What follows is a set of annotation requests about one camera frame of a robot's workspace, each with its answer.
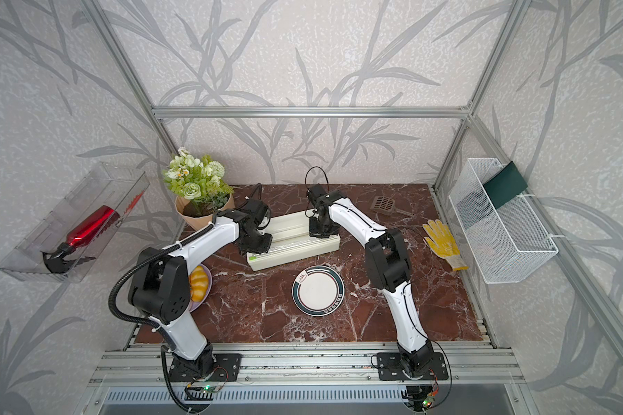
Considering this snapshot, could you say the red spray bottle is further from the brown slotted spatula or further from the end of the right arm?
the brown slotted spatula

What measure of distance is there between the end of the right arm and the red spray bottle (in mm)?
536

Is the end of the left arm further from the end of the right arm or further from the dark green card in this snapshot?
the dark green card

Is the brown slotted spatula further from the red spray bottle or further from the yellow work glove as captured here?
the red spray bottle

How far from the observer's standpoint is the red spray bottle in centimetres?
60

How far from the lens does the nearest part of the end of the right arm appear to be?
0.72 metres
